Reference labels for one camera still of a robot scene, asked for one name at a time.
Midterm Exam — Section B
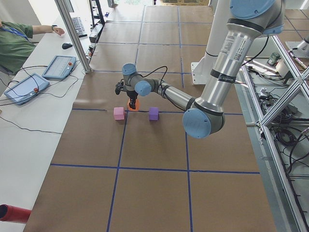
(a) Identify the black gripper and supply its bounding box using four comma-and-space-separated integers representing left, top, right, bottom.
126, 90, 138, 109

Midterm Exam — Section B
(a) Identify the orange foam block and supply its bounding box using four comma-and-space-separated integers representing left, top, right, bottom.
127, 99, 140, 112

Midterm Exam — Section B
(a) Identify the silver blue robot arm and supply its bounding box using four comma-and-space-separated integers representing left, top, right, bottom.
115, 0, 285, 138

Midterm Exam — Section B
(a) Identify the person's hand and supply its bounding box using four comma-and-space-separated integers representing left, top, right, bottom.
52, 26, 65, 36

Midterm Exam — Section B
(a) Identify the pink foam block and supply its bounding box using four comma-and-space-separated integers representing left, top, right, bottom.
113, 107, 125, 120

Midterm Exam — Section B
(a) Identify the purple foam block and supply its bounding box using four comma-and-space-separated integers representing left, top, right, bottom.
148, 107, 159, 121

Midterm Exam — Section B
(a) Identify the black orange power strip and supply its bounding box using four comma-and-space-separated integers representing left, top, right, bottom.
85, 45, 96, 62

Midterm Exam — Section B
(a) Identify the brown paper table cover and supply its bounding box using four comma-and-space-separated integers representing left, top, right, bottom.
25, 6, 276, 232

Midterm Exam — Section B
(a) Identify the far blue teach pendant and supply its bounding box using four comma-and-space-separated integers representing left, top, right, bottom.
42, 55, 76, 80

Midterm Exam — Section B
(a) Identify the blue teach pendant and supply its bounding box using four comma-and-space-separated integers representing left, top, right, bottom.
4, 73, 50, 105
42, 55, 76, 80

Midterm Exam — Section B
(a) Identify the black computer mouse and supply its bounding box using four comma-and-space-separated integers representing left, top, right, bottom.
62, 43, 73, 50

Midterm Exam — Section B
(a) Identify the black keyboard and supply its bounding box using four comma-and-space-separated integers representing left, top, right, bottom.
71, 17, 87, 38

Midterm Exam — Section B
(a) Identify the near blue teach pendant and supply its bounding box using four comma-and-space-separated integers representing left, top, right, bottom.
4, 73, 50, 105

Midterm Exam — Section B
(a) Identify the person in green shirt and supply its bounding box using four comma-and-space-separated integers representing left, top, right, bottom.
0, 21, 57, 75

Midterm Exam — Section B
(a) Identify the red cylinder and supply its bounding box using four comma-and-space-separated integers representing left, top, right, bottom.
0, 204, 31, 224

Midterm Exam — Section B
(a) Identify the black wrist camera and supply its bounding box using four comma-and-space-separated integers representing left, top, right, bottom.
115, 81, 126, 95

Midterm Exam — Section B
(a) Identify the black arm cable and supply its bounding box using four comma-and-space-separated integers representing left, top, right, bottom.
142, 66, 168, 97

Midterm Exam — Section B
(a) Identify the aluminium frame post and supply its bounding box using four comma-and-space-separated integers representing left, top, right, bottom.
55, 0, 91, 73

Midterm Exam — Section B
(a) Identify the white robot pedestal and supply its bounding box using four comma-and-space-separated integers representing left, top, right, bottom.
190, 0, 232, 86

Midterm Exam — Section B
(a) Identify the aluminium side frame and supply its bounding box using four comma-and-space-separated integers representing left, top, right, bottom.
238, 36, 309, 232

